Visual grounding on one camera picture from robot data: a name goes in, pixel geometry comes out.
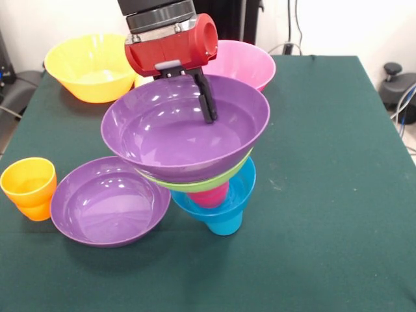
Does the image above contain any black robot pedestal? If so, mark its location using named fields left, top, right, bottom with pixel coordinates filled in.
left=194, top=0, right=265, bottom=44

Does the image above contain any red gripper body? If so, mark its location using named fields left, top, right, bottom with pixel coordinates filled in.
left=124, top=13, right=219, bottom=79

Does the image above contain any light blue cable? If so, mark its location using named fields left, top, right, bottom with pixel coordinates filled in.
left=389, top=83, right=416, bottom=123

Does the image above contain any shallow purple plastic bowl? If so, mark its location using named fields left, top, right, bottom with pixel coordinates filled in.
left=49, top=155, right=172, bottom=249
left=100, top=74, right=271, bottom=183

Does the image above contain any yellow orange plastic cup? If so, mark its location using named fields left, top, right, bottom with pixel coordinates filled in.
left=134, top=73, right=153, bottom=88

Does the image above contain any red plastic cup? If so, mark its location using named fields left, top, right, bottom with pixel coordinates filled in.
left=187, top=181, right=230, bottom=209

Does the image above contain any blue plastic cup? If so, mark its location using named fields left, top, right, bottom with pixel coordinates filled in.
left=205, top=211, right=244, bottom=237

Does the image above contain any green plastic bowl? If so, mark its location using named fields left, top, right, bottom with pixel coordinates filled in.
left=136, top=148, right=255, bottom=192

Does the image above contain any dark green tablecloth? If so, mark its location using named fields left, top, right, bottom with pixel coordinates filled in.
left=0, top=54, right=416, bottom=312

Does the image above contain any large orange plastic bowl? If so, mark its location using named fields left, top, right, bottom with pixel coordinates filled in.
left=44, top=33, right=137, bottom=104

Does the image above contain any black wall cable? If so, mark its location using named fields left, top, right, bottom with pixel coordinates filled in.
left=287, top=0, right=293, bottom=44
left=294, top=0, right=305, bottom=55

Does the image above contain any black stand with knob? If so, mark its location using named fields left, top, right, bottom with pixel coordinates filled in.
left=378, top=62, right=416, bottom=111

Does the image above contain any black grey chair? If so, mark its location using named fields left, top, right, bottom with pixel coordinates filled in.
left=0, top=70, right=45, bottom=118

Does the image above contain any black equipment box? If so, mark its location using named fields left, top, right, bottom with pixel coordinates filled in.
left=0, top=31, right=17, bottom=86

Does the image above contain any small blue plastic bowl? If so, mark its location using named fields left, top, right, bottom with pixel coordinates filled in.
left=169, top=157, right=257, bottom=225

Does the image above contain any large pink plastic bowl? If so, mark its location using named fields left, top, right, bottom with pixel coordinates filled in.
left=201, top=40, right=277, bottom=92

